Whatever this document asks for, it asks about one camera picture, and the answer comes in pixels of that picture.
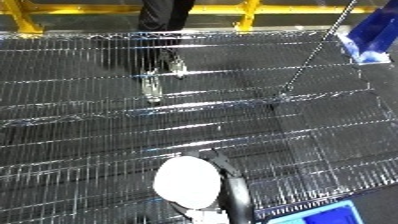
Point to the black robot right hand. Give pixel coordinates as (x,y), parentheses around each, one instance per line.
(228,168)

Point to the white paper cup green band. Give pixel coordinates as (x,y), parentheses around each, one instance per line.
(186,181)

